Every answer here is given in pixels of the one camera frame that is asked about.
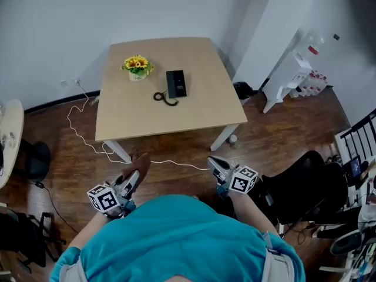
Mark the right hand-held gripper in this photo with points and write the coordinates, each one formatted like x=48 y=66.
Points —
x=242 y=181

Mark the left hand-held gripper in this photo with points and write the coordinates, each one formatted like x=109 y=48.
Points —
x=104 y=199

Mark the brown cloth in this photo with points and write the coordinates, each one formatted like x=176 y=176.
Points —
x=138 y=164

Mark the black desk phone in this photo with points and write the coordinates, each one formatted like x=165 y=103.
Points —
x=176 y=84

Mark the person's left forearm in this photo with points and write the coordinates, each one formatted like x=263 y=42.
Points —
x=88 y=231

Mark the person's right forearm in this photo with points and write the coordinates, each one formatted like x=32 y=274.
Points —
x=252 y=210

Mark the light wooden desk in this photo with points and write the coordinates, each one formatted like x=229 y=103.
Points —
x=141 y=110

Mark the small white jar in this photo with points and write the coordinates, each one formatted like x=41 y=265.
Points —
x=233 y=140

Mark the black bag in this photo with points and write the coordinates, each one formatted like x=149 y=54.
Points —
x=243 y=90

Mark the person's teal shirt torso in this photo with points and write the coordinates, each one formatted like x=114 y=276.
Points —
x=182 y=239

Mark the black power adapter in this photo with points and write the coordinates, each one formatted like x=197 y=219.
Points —
x=39 y=184

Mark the black round table base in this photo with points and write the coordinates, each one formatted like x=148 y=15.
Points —
x=36 y=160

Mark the black office chair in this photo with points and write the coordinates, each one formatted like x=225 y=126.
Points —
x=311 y=187

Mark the white shelf unit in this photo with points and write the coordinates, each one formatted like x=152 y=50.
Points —
x=286 y=78

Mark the white plug adapter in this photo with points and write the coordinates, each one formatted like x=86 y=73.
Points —
x=77 y=80

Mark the potted yellow sunflowers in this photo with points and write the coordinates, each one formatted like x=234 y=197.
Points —
x=137 y=66

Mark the black folding chair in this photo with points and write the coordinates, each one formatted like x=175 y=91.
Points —
x=26 y=239

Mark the round beige side table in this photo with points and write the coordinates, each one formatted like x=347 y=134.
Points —
x=11 y=140

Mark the group of red-capped bottles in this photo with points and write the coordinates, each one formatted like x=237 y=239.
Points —
x=314 y=84

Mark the small display screen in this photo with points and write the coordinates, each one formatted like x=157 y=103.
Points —
x=355 y=166

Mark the black metal rack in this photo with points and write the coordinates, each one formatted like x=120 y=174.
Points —
x=359 y=134

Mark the white swivel chair base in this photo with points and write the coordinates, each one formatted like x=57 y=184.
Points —
x=346 y=245

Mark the clear water jug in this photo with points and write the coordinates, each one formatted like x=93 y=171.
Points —
x=313 y=43

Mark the white wall socket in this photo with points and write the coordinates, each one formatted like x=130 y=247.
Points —
x=63 y=83

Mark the small black wall device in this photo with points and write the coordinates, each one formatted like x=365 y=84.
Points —
x=336 y=37

